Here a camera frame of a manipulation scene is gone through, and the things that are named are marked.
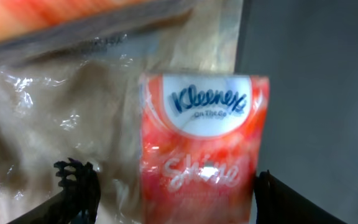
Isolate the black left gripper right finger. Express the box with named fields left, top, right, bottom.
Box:
left=254, top=171, right=346, bottom=224

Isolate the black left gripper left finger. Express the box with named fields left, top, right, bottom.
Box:
left=9, top=158, right=101, bottom=224

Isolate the red Kleenex tissue pack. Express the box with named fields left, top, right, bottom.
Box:
left=140, top=73, right=270, bottom=224

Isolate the clear plastic bag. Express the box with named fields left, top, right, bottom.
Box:
left=0, top=0, right=246, bottom=223

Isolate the orange packaged item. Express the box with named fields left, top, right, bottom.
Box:
left=0, top=0, right=148, bottom=42

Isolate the grey plastic mesh basket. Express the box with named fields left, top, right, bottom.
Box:
left=236, top=0, right=358, bottom=223

